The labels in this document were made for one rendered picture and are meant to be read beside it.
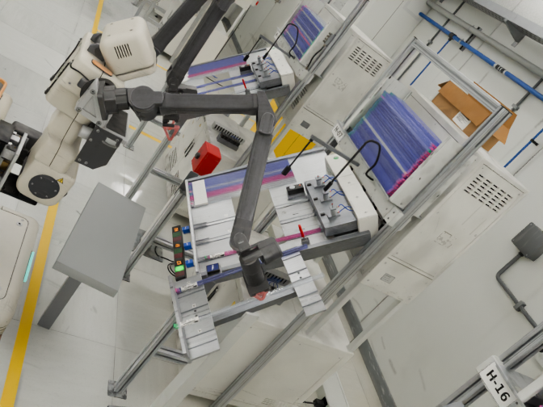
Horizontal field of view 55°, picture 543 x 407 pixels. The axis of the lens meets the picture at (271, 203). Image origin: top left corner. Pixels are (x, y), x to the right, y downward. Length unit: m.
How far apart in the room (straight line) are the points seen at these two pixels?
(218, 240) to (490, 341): 1.89
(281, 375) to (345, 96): 1.78
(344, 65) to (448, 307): 1.71
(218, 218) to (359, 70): 1.52
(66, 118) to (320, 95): 1.87
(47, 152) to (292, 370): 1.50
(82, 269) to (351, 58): 2.10
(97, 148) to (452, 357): 2.54
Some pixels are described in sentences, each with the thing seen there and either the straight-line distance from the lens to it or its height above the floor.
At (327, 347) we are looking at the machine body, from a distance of 2.56.
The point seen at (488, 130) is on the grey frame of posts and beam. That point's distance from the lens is 2.01.
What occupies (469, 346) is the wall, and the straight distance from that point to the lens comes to 3.52.
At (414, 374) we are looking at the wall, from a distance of 3.72.
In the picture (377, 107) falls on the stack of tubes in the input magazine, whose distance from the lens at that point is 2.40.
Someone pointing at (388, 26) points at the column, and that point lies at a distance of 5.32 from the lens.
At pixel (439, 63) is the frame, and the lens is 2.39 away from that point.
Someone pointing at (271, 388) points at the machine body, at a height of 0.24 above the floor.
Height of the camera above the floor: 1.86
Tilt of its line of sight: 22 degrees down
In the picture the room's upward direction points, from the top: 40 degrees clockwise
